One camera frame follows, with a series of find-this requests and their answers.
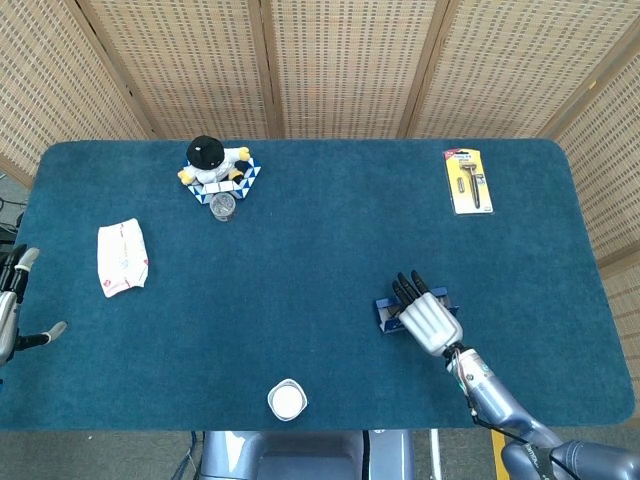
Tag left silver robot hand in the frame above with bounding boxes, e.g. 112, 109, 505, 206
0, 244, 69, 366

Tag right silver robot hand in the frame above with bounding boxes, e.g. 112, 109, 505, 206
391, 270, 464, 358

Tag small blue box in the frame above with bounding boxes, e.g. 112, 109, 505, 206
373, 285, 461, 334

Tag yellow razor blister pack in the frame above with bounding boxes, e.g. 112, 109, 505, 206
441, 148, 495, 216

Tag white folded cloth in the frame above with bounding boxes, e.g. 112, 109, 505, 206
96, 217, 150, 299

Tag white pole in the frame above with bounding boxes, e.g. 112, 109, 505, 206
428, 429, 442, 480

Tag white paper cup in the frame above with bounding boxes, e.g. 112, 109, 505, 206
266, 378, 309, 422

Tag blue-grey robot torso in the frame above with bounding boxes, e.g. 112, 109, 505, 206
199, 429, 416, 480

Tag blue white snake puzzle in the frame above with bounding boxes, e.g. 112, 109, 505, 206
183, 156, 264, 205

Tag clear jar of clips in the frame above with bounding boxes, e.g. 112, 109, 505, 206
208, 192, 237, 223

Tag black-headed plush toy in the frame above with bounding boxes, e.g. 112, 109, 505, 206
177, 134, 252, 186

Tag woven wooden folding screen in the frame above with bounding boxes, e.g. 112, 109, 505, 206
0, 0, 640, 386

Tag black floor cables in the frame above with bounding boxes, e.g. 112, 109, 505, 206
0, 197, 24, 246

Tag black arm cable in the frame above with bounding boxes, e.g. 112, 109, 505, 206
452, 379, 576, 480

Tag blue cable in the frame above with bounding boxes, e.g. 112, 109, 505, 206
174, 430, 206, 480

